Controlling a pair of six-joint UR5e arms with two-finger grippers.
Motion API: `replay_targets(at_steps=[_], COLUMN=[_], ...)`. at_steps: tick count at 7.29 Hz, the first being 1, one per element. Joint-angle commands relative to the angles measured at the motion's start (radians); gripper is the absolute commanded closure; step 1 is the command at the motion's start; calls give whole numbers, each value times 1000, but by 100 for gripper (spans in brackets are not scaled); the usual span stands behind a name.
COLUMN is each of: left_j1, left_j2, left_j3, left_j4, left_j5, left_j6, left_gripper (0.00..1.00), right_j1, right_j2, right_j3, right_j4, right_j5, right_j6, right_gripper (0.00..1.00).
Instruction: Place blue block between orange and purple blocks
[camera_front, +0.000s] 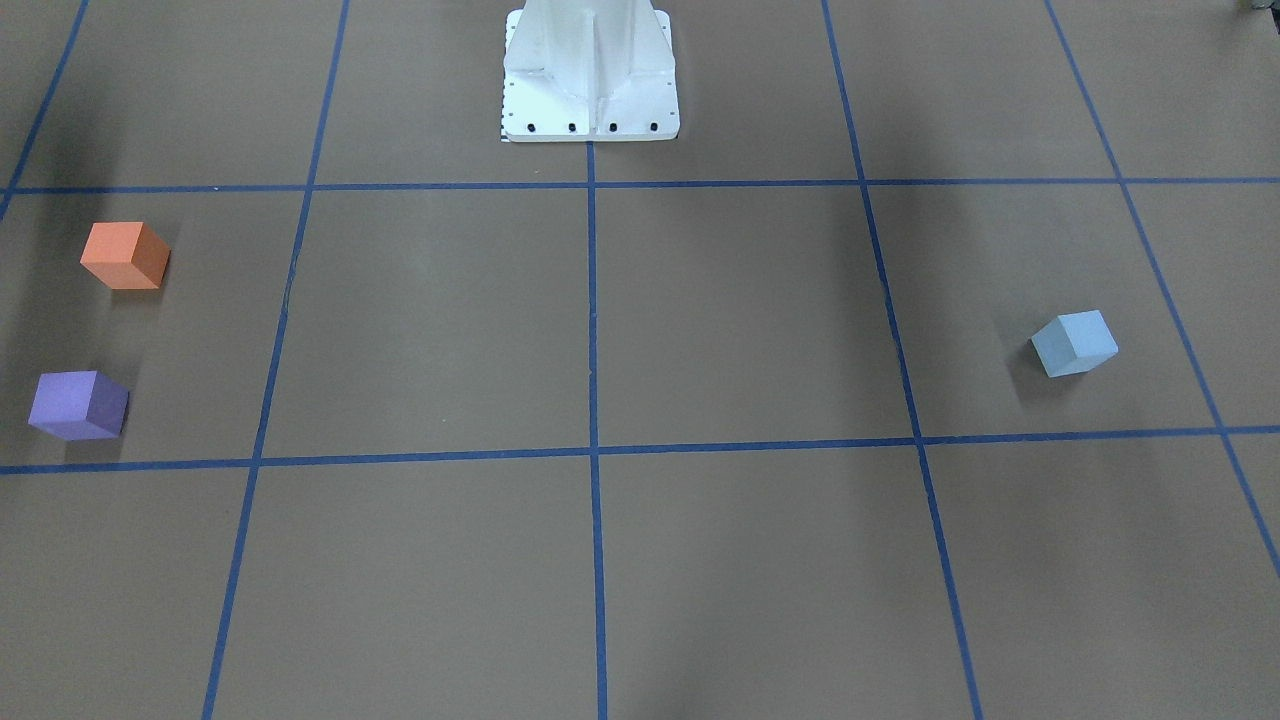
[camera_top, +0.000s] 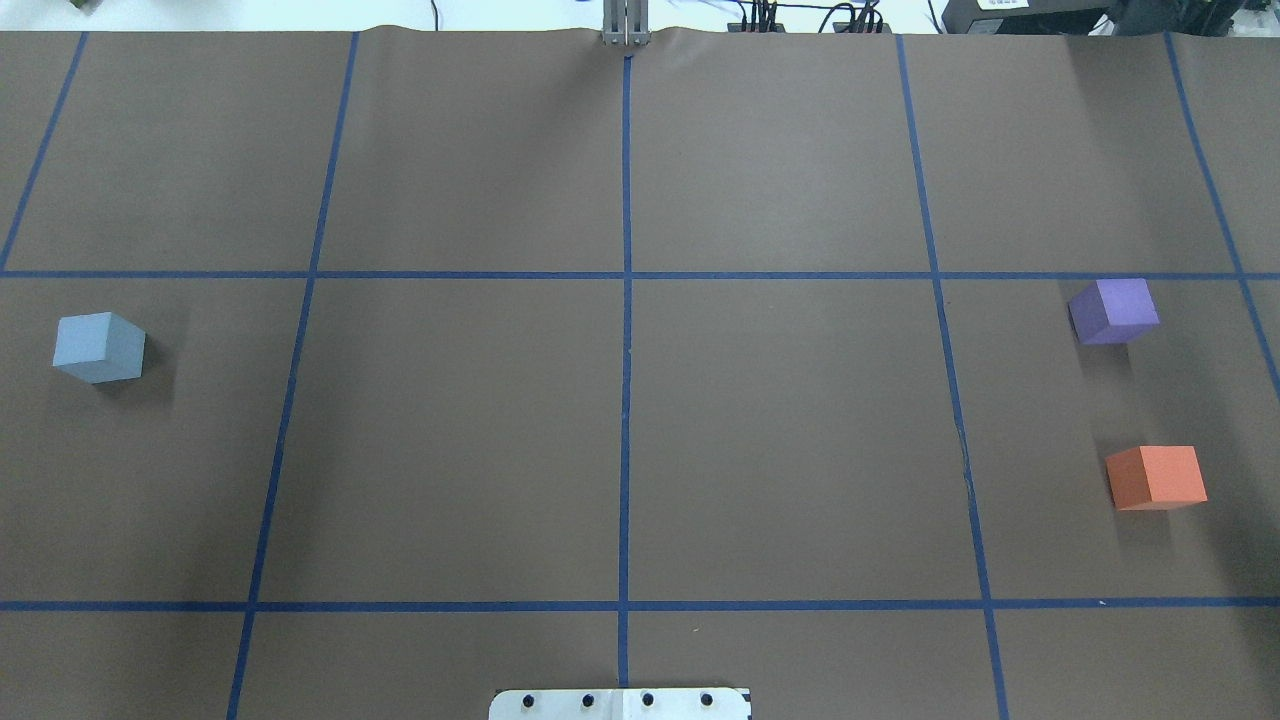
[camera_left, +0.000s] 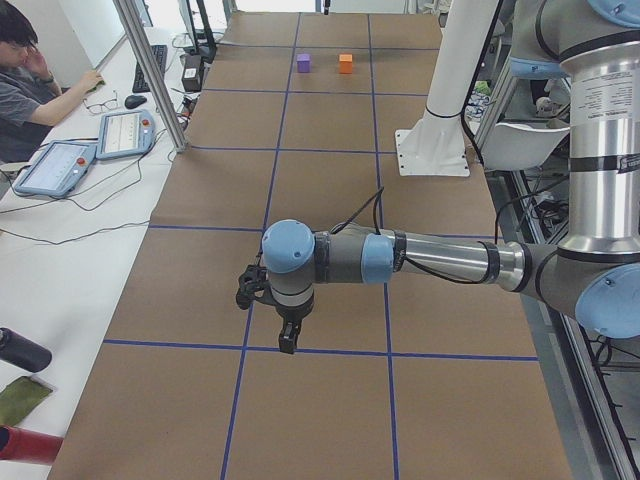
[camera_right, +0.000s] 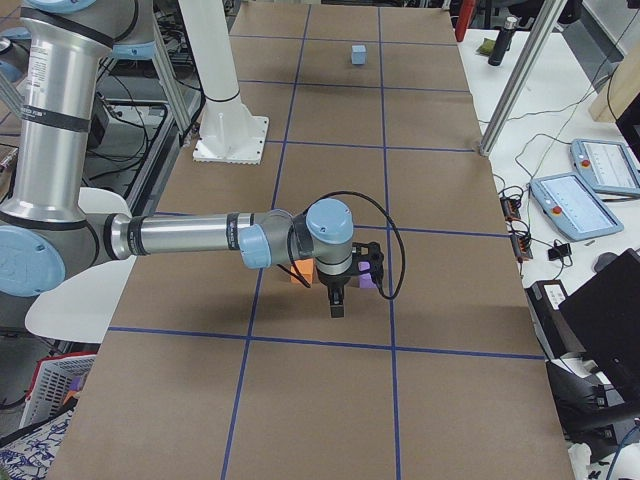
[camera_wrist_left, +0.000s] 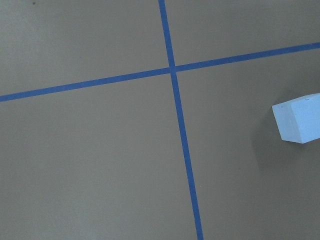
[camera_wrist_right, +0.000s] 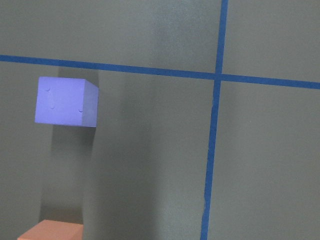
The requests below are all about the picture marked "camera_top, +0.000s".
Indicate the light blue foam block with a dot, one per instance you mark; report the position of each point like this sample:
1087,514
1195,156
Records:
99,348

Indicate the purple foam block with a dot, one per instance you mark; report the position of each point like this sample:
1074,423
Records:
1113,311

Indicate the orange foam block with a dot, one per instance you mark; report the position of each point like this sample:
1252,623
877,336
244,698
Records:
1155,478

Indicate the aluminium frame post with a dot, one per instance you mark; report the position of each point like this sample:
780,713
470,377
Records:
626,23

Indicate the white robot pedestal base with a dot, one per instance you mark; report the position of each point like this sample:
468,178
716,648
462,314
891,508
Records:
623,703

